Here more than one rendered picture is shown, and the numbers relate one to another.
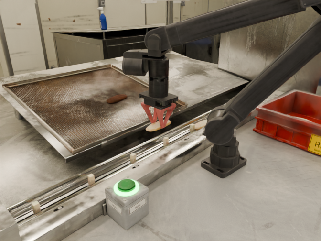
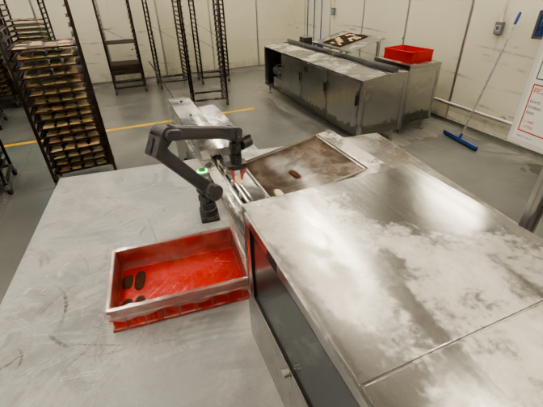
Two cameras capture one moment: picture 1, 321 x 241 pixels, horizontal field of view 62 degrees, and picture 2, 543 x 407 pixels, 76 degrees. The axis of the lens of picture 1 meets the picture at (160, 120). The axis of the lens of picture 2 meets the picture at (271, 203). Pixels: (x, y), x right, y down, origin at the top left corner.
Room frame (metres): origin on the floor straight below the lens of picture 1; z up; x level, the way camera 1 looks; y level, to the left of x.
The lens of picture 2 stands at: (1.54, -1.34, 1.76)
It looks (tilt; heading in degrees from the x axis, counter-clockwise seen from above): 32 degrees down; 115
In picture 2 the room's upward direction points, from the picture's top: 2 degrees counter-clockwise
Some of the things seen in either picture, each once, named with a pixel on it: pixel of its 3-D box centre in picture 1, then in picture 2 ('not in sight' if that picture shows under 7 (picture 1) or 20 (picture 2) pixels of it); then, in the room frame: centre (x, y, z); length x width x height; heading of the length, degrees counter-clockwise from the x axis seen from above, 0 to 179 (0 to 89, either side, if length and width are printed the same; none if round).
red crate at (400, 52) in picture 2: not in sight; (407, 53); (1.18, 3.80, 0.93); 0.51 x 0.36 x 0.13; 140
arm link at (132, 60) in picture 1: (144, 54); (239, 137); (0.74, 0.04, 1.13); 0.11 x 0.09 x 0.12; 74
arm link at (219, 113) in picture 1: (219, 129); (208, 192); (0.68, -0.17, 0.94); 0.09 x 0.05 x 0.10; 74
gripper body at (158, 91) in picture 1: (158, 88); (235, 158); (0.74, 0.01, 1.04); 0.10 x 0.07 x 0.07; 47
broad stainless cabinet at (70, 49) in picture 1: (142, 63); not in sight; (3.60, 0.25, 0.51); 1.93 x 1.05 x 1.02; 136
